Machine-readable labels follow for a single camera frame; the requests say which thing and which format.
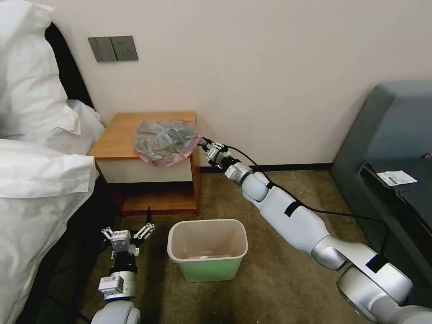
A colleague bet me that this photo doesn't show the translucent grey garbage bag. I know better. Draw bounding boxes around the translucent grey garbage bag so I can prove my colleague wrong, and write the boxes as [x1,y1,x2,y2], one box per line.
[133,118,203,167]

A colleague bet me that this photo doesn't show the white bed duvet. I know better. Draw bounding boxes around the white bed duvet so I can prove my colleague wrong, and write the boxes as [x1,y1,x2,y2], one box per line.
[0,99,106,324]

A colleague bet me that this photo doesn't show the dark baseboard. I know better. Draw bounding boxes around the dark baseboard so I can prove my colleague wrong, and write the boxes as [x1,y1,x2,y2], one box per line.
[199,162,335,174]

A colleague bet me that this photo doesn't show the white paper label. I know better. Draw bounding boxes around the white paper label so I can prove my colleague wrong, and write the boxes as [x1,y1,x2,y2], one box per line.
[376,170,418,186]

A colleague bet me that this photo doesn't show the white pillow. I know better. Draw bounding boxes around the white pillow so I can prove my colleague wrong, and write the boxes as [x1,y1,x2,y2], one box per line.
[0,0,82,146]

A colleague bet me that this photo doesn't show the grey wall switch panel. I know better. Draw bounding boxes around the grey wall switch panel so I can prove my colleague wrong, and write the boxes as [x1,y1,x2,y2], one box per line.
[87,36,118,63]

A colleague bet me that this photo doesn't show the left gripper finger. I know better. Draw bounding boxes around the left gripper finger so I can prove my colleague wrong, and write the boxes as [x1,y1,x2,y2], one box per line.
[100,226,116,250]
[131,206,157,249]

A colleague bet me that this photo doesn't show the grey-green sofa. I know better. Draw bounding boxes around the grey-green sofa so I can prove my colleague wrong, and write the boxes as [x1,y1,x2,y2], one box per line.
[329,81,432,272]

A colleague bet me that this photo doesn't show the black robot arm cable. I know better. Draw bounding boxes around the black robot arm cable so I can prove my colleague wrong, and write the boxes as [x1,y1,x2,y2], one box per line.
[221,145,388,265]

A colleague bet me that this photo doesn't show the black headboard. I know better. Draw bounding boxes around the black headboard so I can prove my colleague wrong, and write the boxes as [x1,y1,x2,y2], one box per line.
[44,21,98,111]

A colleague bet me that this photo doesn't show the beige green trash can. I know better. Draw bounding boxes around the beige green trash can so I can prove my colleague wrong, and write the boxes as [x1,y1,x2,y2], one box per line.
[167,218,249,283]

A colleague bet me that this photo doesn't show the wooden nightstand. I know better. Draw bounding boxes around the wooden nightstand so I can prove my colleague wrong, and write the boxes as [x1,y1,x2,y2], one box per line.
[88,110,203,218]

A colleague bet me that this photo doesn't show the grey wall socket panel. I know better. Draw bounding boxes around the grey wall socket panel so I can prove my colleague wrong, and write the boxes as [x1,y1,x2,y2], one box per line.
[111,35,140,63]

